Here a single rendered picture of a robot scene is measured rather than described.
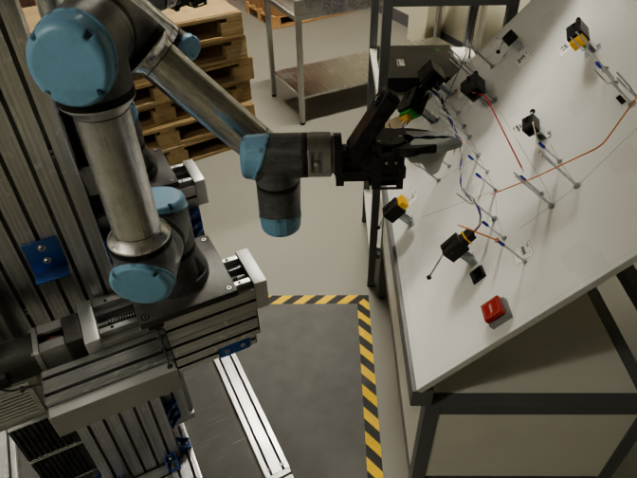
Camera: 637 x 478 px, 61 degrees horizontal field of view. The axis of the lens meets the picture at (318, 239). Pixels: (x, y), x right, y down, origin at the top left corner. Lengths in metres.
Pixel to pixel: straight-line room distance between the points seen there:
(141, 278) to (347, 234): 2.26
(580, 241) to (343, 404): 1.41
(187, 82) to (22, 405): 0.98
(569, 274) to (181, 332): 0.88
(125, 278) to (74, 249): 0.34
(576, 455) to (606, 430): 0.14
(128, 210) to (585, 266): 0.91
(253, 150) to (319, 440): 1.63
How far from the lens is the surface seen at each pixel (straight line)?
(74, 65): 0.83
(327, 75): 4.58
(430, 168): 0.92
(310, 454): 2.30
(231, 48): 3.79
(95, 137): 0.90
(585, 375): 1.67
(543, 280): 1.30
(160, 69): 0.97
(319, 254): 3.05
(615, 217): 1.29
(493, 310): 1.30
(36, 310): 1.46
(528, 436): 1.69
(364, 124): 0.88
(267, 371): 2.53
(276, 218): 0.94
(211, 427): 2.17
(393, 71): 2.34
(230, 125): 1.00
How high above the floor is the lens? 2.03
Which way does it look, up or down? 40 degrees down
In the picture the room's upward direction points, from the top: 1 degrees counter-clockwise
